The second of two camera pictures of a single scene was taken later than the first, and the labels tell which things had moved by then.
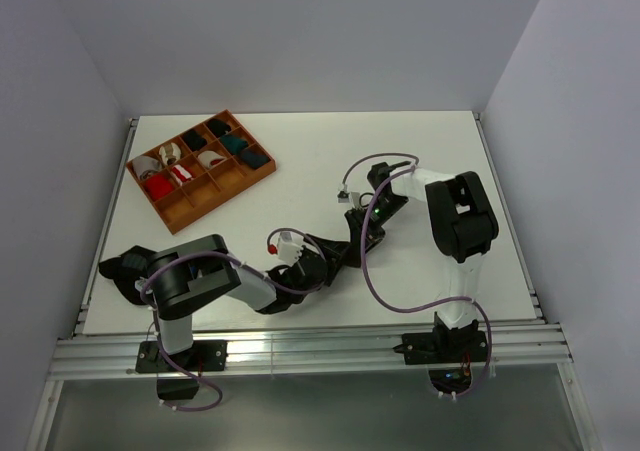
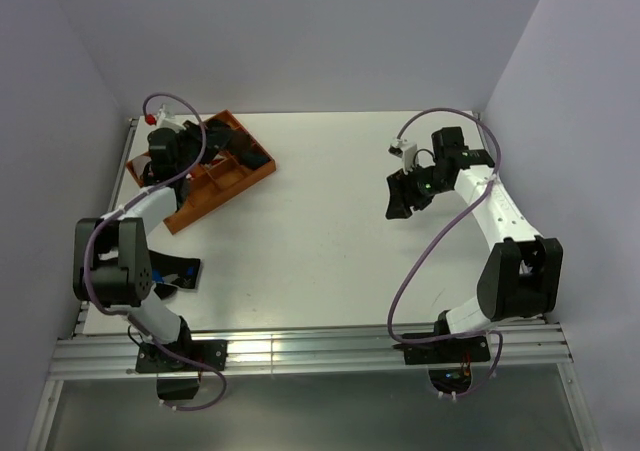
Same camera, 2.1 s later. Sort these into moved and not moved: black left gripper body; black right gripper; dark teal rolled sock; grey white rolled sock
Moved: black right gripper; black left gripper body
Not moved: grey white rolled sock; dark teal rolled sock
